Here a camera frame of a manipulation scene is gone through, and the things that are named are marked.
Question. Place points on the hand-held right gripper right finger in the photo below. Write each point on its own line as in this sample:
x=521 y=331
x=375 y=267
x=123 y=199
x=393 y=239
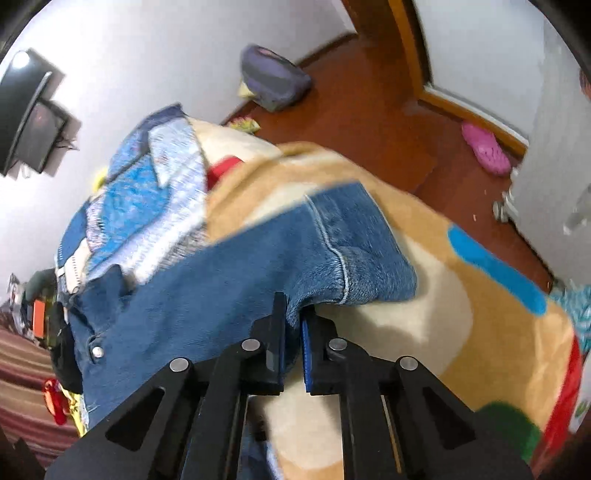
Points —
x=306 y=364

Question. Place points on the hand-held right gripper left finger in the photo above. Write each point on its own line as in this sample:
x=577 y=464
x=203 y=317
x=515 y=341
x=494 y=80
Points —
x=280 y=355

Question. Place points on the blue denim jeans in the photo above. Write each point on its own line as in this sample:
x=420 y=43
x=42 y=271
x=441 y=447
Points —
x=221 y=295

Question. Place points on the printed fleece blanket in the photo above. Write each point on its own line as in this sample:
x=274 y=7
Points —
x=471 y=323

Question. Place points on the blue patchwork cloth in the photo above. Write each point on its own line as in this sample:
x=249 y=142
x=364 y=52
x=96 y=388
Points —
x=147 y=194

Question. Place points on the black cloth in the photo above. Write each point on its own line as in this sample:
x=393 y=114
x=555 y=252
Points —
x=64 y=350

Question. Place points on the yellow green snack packet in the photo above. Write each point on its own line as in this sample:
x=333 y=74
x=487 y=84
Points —
x=244 y=123

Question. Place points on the striped bed sheet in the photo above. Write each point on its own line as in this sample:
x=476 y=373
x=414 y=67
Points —
x=30 y=383

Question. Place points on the teal patterned cloth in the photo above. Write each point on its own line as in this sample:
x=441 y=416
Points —
x=575 y=309

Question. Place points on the purple grey backpack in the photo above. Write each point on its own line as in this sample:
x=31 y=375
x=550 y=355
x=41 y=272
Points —
x=274 y=78

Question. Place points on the pink clog shoe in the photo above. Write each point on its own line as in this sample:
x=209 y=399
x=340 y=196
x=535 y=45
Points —
x=485 y=146

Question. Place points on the white door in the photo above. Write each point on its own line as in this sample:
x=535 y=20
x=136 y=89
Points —
x=549 y=152

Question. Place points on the wooden door frame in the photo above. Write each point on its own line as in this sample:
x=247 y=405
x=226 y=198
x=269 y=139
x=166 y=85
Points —
x=443 y=78

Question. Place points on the wall-mounted television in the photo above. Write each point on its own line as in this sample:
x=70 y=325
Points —
x=27 y=115

